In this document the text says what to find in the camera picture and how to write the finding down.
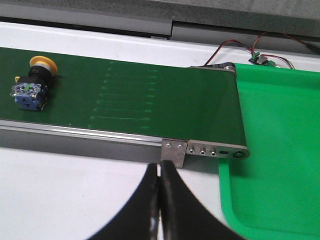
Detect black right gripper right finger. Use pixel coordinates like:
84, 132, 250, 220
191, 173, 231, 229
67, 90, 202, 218
159, 160, 243, 240

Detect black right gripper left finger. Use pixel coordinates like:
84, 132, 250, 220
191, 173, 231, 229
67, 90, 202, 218
89, 163, 159, 240

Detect yellow mushroom push button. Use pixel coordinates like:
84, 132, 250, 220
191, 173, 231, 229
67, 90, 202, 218
11, 55, 58, 111

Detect green plastic tray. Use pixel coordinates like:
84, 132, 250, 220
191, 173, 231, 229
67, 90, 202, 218
219, 64, 320, 240

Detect green conveyor belt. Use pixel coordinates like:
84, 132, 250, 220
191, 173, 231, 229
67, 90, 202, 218
0, 47, 250, 168

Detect small green circuit board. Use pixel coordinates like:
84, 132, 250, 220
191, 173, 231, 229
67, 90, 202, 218
248, 52, 277, 67

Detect grey speckled stone counter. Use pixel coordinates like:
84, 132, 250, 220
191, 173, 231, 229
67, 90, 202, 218
3, 0, 320, 38

